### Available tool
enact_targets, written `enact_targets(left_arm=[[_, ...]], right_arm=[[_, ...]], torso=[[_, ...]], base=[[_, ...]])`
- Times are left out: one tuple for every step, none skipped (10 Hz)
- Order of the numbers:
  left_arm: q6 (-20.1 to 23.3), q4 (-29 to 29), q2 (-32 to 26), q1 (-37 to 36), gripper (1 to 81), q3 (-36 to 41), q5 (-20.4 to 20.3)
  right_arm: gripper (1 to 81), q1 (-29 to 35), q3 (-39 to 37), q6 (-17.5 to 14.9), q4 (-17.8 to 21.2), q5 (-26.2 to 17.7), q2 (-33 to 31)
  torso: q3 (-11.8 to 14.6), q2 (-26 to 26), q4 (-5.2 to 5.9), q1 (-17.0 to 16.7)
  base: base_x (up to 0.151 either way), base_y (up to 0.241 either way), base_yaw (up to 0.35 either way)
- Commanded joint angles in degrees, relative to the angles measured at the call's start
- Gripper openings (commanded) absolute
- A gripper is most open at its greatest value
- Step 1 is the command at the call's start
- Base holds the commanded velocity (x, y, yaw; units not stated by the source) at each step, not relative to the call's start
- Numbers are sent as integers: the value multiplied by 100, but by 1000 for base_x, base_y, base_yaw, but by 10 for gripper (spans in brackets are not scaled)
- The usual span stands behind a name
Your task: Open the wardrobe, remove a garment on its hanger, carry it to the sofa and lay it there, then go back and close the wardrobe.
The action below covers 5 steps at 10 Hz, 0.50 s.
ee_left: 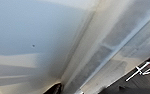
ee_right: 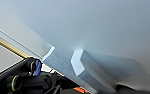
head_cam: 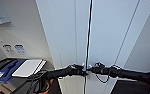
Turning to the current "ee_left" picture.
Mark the white wire rack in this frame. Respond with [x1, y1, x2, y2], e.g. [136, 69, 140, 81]
[125, 63, 150, 83]

